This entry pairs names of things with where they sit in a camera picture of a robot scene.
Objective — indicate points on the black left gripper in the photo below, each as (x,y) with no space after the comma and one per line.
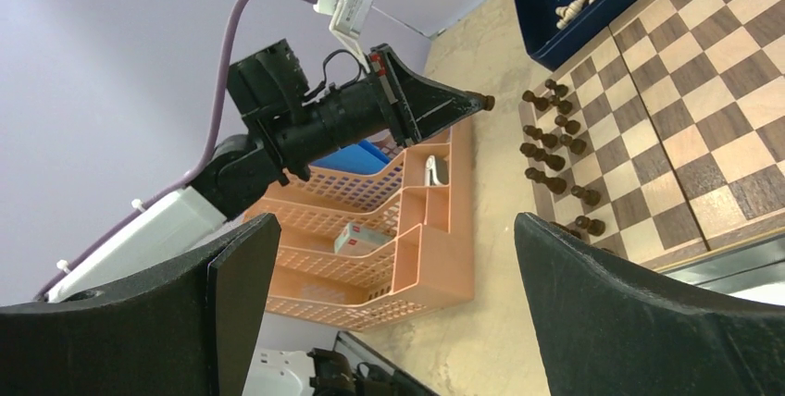
(412,107)

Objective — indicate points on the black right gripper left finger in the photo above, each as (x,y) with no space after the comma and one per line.
(187,326)

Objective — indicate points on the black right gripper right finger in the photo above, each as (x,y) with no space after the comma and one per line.
(606,326)

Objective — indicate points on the dark chess piece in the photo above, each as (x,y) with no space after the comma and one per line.
(488,102)
(554,184)
(590,197)
(592,226)

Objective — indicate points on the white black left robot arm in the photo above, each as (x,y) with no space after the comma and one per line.
(264,87)

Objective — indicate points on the dark chess piece on board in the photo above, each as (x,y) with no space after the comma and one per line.
(554,184)
(590,197)

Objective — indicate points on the dark chess pawn on board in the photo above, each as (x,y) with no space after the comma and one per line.
(558,89)

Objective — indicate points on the wooden chess board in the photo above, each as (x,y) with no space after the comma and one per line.
(681,106)

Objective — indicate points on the white stapler in basket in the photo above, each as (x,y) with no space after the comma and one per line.
(436,171)

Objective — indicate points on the blue folder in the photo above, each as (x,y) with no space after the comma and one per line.
(363,158)

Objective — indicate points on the orange plastic basket tray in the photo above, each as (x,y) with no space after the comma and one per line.
(434,262)

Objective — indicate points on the orange plastic file organizer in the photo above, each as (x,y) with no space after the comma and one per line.
(334,265)

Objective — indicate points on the small red white box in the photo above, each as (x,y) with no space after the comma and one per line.
(357,240)

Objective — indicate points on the metal gold-rimmed tin tray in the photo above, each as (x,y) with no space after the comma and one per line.
(753,272)

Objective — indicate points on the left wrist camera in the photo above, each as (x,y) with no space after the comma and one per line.
(347,20)

